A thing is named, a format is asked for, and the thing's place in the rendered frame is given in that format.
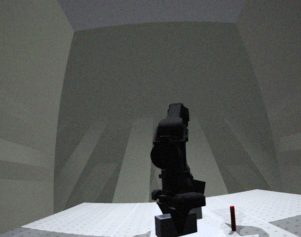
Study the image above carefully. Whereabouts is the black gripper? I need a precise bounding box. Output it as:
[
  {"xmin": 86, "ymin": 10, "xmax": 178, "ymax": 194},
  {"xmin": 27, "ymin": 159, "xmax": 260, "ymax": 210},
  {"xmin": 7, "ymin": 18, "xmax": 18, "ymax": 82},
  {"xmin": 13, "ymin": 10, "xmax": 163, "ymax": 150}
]
[{"xmin": 151, "ymin": 169, "xmax": 206, "ymax": 234}]

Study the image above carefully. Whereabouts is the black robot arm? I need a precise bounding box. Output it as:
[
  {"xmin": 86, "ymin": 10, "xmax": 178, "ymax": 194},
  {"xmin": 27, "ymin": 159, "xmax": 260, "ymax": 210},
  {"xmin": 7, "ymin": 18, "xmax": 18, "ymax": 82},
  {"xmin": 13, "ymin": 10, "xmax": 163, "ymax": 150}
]
[{"xmin": 150, "ymin": 103, "xmax": 205, "ymax": 194}]

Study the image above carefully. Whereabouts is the dark red cylinder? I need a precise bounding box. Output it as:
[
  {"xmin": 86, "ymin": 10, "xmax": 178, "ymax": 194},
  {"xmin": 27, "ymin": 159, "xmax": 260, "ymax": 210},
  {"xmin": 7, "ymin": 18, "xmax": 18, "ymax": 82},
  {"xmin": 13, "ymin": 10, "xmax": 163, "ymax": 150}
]
[{"xmin": 230, "ymin": 206, "xmax": 236, "ymax": 231}]

